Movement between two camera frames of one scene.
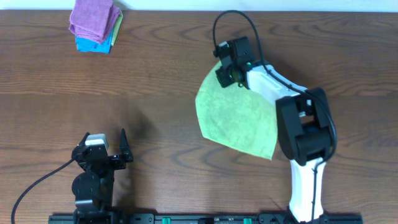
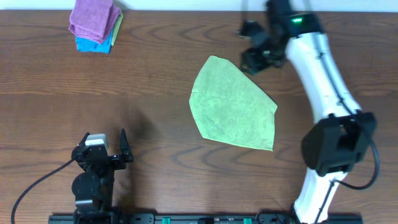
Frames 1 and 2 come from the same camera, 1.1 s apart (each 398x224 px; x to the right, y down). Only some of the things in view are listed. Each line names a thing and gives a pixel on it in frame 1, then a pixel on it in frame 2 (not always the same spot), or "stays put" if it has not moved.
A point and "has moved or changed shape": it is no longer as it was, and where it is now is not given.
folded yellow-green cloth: x=117 y=27 stays put
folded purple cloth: x=93 y=20 stays put
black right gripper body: x=224 y=76 to x=253 y=61
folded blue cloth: x=83 y=45 stays put
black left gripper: x=112 y=159 stays put
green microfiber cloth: x=237 y=117 has moved or changed shape
